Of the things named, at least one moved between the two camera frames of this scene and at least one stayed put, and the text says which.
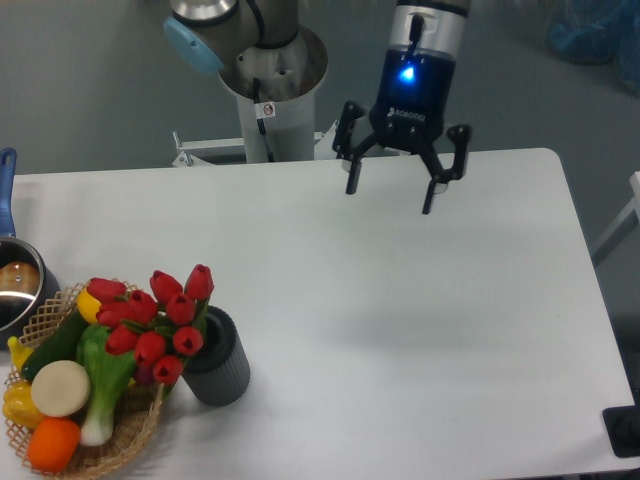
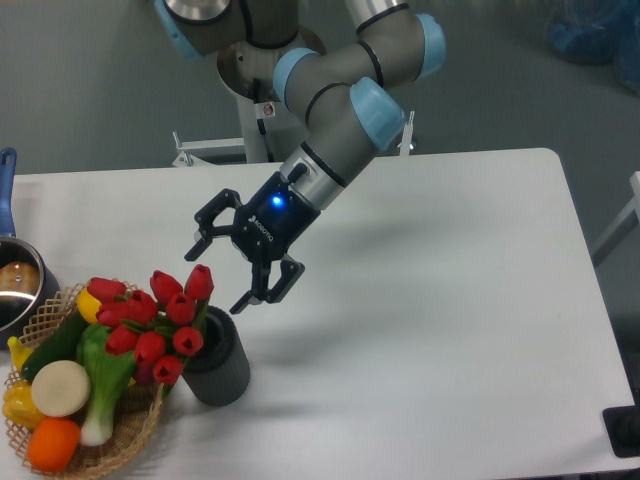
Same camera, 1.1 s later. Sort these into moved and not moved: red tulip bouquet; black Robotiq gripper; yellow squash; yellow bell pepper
Moved: black Robotiq gripper
Not moved: red tulip bouquet; yellow squash; yellow bell pepper
